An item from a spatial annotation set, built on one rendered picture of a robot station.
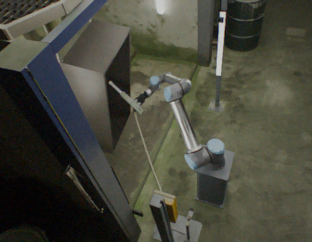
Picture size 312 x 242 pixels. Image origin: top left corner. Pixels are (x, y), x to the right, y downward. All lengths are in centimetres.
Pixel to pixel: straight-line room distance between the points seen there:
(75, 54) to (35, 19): 91
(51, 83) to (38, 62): 12
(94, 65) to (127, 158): 162
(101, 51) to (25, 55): 110
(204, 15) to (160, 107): 140
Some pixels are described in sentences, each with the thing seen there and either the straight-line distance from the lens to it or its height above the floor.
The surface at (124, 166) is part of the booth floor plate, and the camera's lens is 334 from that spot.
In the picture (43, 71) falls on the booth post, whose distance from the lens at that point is 117.
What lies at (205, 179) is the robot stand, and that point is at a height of 51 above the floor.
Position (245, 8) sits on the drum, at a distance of 438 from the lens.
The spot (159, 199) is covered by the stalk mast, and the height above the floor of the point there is 164.
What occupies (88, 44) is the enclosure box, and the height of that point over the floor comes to 168.
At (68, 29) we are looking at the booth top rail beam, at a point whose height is 227.
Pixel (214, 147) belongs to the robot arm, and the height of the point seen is 91.
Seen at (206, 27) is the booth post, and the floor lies 72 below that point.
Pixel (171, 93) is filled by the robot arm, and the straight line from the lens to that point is 220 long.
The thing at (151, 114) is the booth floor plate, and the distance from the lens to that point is 375.
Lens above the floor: 284
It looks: 49 degrees down
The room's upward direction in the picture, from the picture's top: 12 degrees counter-clockwise
